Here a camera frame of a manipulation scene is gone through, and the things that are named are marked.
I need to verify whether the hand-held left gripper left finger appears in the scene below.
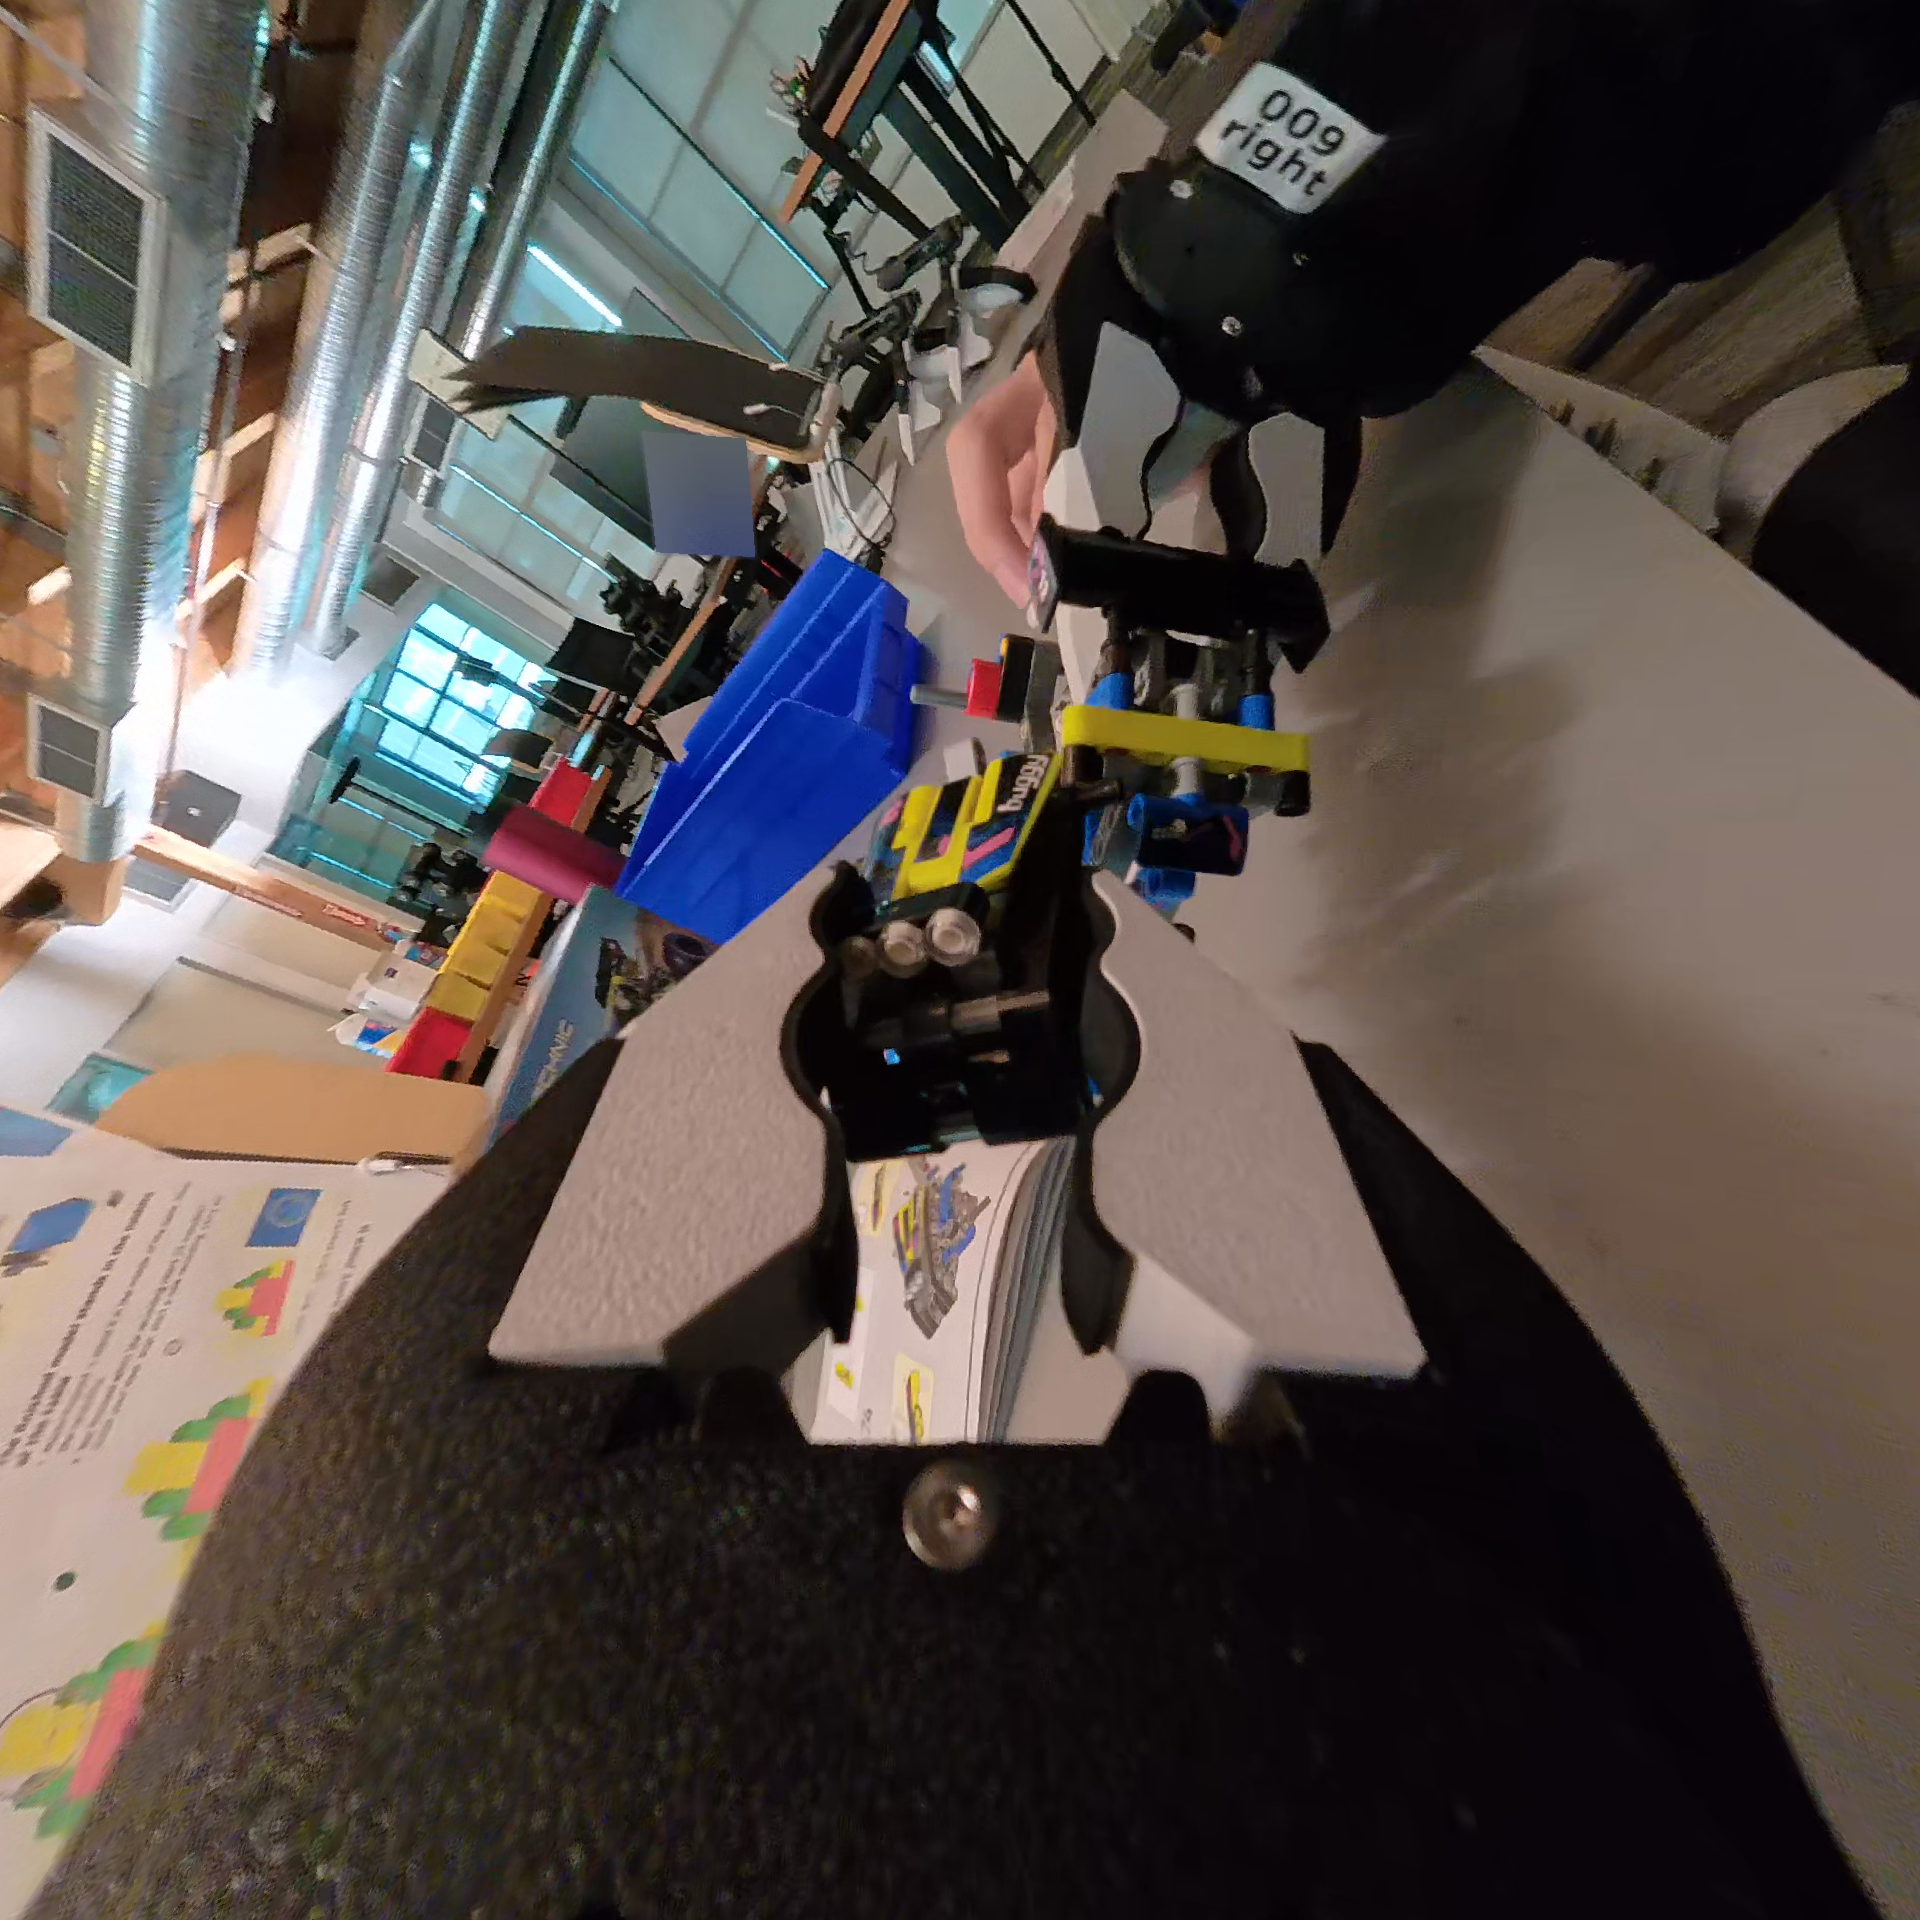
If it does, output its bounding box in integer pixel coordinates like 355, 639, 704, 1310
484, 866, 869, 1396

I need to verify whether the black flat panel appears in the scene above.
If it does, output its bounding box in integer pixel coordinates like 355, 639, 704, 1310
447, 326, 824, 439

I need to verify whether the large silver ventilation duct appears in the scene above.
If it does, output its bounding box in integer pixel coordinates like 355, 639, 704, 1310
22, 0, 281, 863

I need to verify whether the slim silver ventilation duct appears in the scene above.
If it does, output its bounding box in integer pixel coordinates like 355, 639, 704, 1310
247, 0, 639, 682

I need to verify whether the yellow black toy brick model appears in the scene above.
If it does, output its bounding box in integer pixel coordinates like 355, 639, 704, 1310
818, 746, 1121, 1158

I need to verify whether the person's black clothing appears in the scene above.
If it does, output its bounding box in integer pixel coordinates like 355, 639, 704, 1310
1747, 358, 1920, 665

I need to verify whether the toy brick instruction booklet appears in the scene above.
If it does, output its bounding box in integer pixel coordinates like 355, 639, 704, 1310
808, 1138, 1079, 1449

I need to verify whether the black workbench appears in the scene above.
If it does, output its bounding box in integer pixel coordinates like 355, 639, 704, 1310
781, 0, 1102, 232

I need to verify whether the person's right hand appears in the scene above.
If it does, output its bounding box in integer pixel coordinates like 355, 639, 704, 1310
945, 360, 1084, 608

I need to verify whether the toy brick set box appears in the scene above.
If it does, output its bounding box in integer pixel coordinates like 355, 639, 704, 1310
494, 885, 727, 1146

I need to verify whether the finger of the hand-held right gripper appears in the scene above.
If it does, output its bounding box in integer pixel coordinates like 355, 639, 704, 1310
1034, 268, 1195, 535
1145, 398, 1281, 563

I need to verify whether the printed instruction sheet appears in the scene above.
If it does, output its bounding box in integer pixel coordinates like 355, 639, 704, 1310
0, 1109, 454, 1895

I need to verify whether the magenta roll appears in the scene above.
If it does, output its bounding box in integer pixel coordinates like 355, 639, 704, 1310
479, 806, 627, 906

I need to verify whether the yellow storage bin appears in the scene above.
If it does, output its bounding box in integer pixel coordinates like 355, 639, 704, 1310
438, 866, 557, 988

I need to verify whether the grey blue monitor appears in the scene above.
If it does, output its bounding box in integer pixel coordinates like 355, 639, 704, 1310
639, 426, 758, 559

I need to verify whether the black cylinder toy brick model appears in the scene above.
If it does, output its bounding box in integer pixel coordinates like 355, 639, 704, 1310
912, 513, 1334, 909

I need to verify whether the person's right forearm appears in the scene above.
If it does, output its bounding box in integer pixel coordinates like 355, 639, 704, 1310
1288, 0, 1920, 426

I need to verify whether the blue storage bin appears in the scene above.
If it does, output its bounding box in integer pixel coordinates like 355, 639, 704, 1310
614, 698, 921, 950
674, 546, 939, 783

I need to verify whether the brown cardboard box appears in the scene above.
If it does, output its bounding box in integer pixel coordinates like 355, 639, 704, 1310
98, 1048, 498, 1173

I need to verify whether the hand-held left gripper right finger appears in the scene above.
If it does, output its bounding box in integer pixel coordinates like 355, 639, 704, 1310
1048, 868, 1432, 1425

